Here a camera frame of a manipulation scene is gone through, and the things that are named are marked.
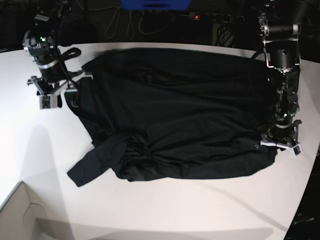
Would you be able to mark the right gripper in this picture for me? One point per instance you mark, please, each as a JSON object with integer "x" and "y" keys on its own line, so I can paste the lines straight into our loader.
{"x": 49, "y": 94}

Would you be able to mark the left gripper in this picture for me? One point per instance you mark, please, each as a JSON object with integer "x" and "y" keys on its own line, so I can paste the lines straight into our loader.
{"x": 283, "y": 135}

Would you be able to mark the black t-shirt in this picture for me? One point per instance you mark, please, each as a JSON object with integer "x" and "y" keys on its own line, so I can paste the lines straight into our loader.
{"x": 155, "y": 113}

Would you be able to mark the black power strip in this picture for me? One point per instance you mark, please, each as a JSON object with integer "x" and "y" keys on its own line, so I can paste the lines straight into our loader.
{"x": 215, "y": 17}

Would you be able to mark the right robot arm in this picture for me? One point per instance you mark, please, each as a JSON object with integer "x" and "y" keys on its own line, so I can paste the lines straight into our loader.
{"x": 41, "y": 43}

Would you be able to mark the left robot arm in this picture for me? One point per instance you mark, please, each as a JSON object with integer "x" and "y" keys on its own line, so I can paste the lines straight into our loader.
{"x": 280, "y": 28}

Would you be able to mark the blue bin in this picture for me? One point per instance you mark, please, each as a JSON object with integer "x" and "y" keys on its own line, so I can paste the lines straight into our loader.
{"x": 176, "y": 5}

